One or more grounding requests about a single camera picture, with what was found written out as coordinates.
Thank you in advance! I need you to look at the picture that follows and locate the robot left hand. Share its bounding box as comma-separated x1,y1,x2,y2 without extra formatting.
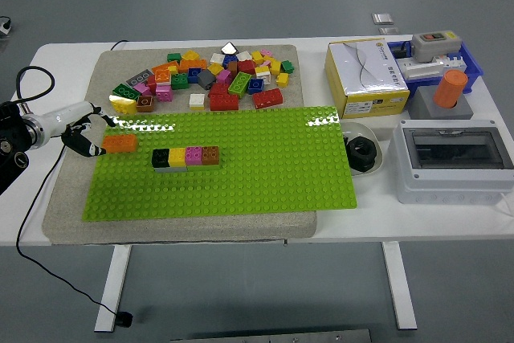
39,100,118,158

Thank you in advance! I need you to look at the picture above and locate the red long building brick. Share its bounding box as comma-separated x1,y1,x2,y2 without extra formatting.
251,88,284,110
208,93,240,112

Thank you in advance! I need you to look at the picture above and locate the yellow and white cardboard box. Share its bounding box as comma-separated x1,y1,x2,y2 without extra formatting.
324,39,411,120

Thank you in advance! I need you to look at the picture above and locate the white table leg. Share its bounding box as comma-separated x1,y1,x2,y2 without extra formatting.
94,244,133,333
381,241,418,331

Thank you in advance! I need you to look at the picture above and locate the orange cylinder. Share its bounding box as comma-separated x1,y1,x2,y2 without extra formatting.
432,68,469,110

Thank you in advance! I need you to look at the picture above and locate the pink square building brick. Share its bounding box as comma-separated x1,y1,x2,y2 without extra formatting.
184,145,204,166
155,84,174,103

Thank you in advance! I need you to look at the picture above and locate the orange long building brick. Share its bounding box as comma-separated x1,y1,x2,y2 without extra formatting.
151,60,180,75
178,59,208,73
101,134,138,154

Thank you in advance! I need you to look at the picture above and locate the black square building brick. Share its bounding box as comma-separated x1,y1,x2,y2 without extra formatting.
151,148,171,169

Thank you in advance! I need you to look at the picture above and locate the grey-brown mat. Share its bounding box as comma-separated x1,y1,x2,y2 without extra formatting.
42,44,318,246

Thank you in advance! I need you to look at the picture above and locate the yellow long building brick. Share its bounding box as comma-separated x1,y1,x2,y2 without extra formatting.
108,94,138,116

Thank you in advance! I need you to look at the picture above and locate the thin black cable with plug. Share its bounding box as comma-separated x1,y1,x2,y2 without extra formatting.
14,145,133,328

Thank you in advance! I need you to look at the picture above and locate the blue plastic bin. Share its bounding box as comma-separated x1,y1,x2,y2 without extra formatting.
387,39,485,97

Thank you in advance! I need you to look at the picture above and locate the large black hex nut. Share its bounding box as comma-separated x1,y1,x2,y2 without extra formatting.
345,137,377,171

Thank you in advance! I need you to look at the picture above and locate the black power adapter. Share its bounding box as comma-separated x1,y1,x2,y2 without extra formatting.
391,43,414,61

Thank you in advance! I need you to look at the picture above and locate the dark green long building brick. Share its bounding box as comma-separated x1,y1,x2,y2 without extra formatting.
112,83,141,101

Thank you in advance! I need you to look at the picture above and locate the grey enclosure with clear lid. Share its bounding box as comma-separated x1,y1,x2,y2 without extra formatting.
388,119,514,205

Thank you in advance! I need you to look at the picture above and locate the grey square block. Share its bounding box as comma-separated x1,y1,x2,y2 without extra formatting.
408,86,475,120

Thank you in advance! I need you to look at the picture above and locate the grey flat studded plate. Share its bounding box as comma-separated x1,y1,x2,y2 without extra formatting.
125,68,156,88

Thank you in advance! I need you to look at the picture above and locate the white bowl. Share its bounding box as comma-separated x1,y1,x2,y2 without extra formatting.
340,120,386,178

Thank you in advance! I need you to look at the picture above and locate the green studded baseplate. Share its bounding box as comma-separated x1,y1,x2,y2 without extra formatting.
82,105,357,223

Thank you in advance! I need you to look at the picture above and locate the dark grey building brick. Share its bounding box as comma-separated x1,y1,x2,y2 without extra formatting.
196,69,217,90

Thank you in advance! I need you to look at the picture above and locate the white and blue circuit breaker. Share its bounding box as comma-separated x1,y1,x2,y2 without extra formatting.
441,52,469,75

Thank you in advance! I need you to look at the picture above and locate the grey push-button switch box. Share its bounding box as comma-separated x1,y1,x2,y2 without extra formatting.
410,30,462,63

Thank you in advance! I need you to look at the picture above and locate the grey metal plate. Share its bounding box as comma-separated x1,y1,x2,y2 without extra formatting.
170,329,373,343

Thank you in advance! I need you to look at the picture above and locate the white terminal block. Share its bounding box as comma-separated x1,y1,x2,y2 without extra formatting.
395,57,445,81

